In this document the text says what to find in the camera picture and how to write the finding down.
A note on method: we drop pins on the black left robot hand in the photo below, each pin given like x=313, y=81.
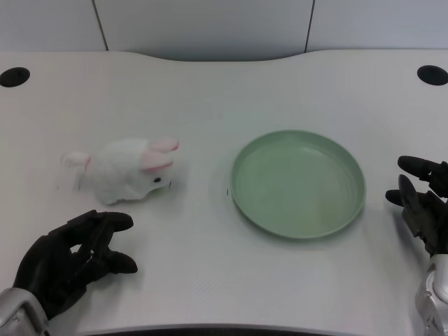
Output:
x=45, y=259

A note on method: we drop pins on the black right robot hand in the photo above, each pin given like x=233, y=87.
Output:
x=418, y=210

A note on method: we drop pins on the white plush rabbit doll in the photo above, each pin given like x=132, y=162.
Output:
x=126, y=171

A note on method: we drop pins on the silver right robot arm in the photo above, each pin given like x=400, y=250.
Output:
x=434, y=297

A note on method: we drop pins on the green round plate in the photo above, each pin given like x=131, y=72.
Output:
x=297, y=183

